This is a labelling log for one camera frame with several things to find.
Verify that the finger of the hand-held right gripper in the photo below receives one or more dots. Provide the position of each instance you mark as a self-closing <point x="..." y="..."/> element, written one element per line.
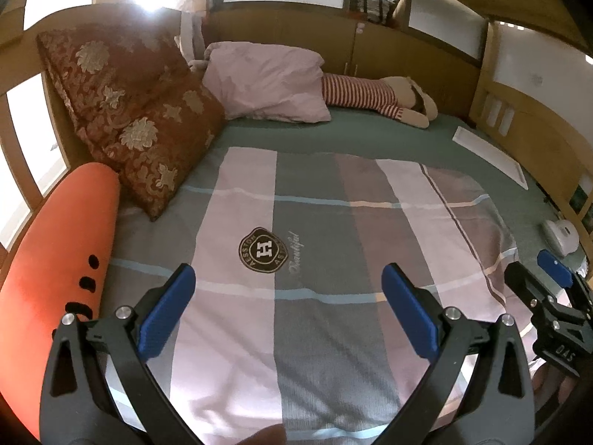
<point x="556" y="266"/>
<point x="528" y="287"/>

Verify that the green bed sheet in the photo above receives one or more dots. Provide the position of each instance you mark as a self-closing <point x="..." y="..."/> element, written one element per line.
<point x="370" y="139"/>

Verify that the pink pillow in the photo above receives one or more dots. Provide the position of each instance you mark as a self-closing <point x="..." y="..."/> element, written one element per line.
<point x="268" y="83"/>

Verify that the checked blanket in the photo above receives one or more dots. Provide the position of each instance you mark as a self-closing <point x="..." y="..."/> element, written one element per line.
<point x="324" y="333"/>

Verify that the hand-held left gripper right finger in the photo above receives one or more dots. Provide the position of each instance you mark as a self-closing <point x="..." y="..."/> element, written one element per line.
<point x="410" y="310"/>

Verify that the orange carrot plush pillow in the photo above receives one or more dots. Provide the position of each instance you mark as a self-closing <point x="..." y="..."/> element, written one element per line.
<point x="46" y="264"/>

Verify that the wooden bed frame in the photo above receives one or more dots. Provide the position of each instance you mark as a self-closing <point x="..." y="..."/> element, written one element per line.
<point x="417" y="55"/>

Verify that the white plush toy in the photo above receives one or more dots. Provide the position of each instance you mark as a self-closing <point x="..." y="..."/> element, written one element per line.
<point x="190" y="46"/>

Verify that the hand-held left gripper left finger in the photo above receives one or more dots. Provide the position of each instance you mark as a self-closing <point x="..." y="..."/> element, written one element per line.
<point x="169" y="310"/>

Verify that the striped plush dog toy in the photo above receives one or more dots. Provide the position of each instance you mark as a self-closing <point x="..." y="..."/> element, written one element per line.
<point x="361" y="92"/>

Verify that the white flat board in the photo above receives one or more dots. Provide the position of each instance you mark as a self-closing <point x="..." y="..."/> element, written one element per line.
<point x="491" y="157"/>

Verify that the white handheld appliance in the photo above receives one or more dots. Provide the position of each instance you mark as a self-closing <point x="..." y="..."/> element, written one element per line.
<point x="563" y="236"/>

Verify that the brown floral pillow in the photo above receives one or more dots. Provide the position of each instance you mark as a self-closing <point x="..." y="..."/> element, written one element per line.
<point x="129" y="102"/>

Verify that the person's right hand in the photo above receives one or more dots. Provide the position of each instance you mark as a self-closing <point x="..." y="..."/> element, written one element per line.
<point x="553" y="384"/>

